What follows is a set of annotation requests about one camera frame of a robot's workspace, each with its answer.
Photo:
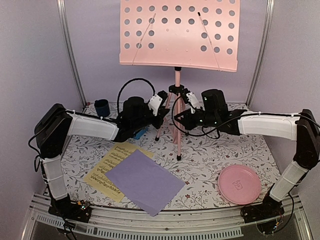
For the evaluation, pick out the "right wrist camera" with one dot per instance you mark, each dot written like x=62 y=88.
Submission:
x=193 y=102

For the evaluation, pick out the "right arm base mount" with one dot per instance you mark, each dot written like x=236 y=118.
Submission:
x=265 y=210

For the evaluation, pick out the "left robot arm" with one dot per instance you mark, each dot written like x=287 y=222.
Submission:
x=59 y=123

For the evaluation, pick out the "pink music stand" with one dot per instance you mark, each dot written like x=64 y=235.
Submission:
x=201 y=34

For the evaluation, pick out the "left aluminium frame post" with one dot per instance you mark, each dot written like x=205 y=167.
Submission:
x=61 y=7

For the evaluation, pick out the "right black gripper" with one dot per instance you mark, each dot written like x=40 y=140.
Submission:
x=189 y=124

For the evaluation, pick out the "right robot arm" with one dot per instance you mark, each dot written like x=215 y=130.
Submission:
x=300 y=127

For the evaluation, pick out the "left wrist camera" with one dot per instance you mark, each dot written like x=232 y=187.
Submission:
x=156 y=101

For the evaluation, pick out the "front aluminium rail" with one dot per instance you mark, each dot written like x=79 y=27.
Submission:
x=107 y=223

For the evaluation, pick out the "blue metronome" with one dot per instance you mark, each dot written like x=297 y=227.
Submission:
x=140 y=133

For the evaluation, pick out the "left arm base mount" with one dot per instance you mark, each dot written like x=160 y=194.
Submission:
x=65 y=208

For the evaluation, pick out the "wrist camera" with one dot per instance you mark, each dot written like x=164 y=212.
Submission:
x=193 y=102
x=156 y=101

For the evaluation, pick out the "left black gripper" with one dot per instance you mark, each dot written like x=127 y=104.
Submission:
x=161 y=113

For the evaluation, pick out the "purple sheet music paper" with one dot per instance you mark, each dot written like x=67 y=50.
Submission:
x=145 y=183

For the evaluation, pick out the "pink plate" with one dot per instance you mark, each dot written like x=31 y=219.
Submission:
x=239 y=184

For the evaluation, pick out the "yellow sheet music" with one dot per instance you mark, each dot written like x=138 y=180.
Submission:
x=96 y=177

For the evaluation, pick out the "dark blue cup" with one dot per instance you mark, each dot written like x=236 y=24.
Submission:
x=102 y=108

